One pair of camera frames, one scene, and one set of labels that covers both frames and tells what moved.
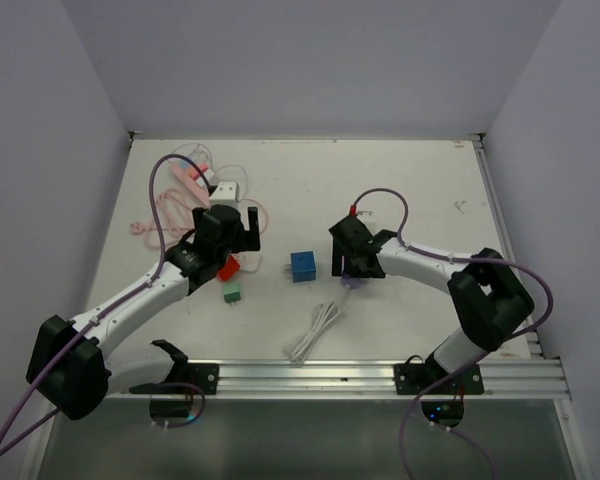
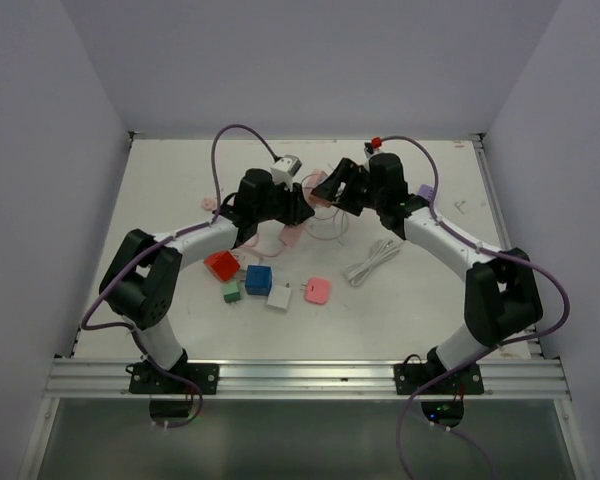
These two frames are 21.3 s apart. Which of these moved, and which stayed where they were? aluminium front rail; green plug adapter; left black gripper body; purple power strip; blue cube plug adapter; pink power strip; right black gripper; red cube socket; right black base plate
Moved: purple power strip; right black gripper; left black gripper body; blue cube plug adapter; pink power strip
Stayed: aluminium front rail; red cube socket; right black base plate; green plug adapter
